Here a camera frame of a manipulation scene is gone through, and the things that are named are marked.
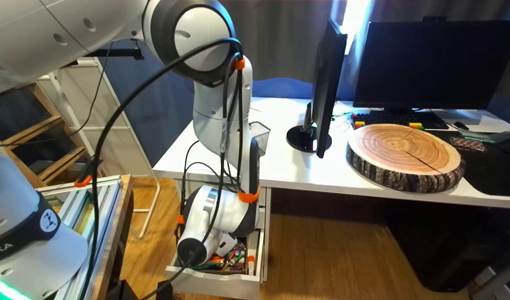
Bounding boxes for black mesh pencil cup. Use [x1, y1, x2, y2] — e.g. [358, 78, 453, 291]
[248, 119, 273, 154]

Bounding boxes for black monitor with round stand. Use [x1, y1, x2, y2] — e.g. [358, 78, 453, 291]
[285, 18, 350, 159]

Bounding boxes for grey curtain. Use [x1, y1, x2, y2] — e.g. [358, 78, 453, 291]
[220, 0, 510, 84]

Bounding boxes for white metal rack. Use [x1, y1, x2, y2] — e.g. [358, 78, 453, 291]
[36, 54, 163, 241]

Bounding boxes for black keyboard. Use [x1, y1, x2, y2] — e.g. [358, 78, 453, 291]
[351, 109, 451, 131]

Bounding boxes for wood slice cushion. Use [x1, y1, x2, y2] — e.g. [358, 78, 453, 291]
[345, 121, 466, 194]

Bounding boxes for wood edged robot table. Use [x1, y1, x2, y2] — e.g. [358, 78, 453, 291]
[35, 173, 135, 300]

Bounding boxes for orange clamp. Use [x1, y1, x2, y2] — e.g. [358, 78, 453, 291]
[73, 173, 95, 188]

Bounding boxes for large black monitor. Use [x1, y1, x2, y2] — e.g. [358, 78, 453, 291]
[351, 14, 510, 114]

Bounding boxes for black bin under desk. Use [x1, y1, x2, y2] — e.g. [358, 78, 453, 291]
[385, 206, 510, 294]

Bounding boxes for white papers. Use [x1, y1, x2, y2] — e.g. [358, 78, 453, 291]
[431, 106, 510, 134]

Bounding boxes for wooden ladder shelf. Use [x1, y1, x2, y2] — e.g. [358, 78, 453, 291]
[0, 81, 101, 189]

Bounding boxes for black mouse pad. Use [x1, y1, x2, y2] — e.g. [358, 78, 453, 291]
[428, 129, 510, 196]

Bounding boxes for grey desk leg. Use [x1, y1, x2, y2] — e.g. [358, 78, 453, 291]
[470, 256, 510, 300]

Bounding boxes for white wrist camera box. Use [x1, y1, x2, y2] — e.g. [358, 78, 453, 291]
[213, 231, 238, 258]

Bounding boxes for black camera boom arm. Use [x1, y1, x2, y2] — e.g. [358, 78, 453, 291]
[85, 43, 146, 63]

